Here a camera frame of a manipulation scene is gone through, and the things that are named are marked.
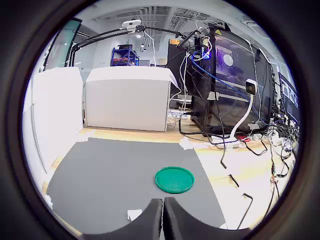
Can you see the small white plastic terminal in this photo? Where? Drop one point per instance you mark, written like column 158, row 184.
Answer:
column 133, row 215

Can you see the round green lid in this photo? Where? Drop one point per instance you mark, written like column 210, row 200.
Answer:
column 174, row 180

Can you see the dark grey mat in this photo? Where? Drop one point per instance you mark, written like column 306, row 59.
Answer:
column 112, row 175

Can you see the white masking tape piece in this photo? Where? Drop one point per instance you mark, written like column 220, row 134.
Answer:
column 185, row 144
column 83, row 136
column 49, row 200

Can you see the white power strip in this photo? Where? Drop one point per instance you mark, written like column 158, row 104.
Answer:
column 231, row 143

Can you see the white box partition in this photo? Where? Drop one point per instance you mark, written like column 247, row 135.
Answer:
column 125, row 102

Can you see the large white partition panel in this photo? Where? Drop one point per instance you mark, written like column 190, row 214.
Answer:
column 62, row 105

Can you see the black computer case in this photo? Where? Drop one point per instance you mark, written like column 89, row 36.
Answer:
column 230, row 82

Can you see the blue metal shelf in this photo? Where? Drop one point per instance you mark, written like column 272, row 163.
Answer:
column 125, row 55

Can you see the dark monitor screens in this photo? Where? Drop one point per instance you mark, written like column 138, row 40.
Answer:
column 288, row 92

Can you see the white gooseneck camera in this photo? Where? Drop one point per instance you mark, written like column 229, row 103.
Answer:
column 250, row 86

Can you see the white camera on boom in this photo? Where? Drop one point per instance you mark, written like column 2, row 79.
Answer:
column 131, row 24

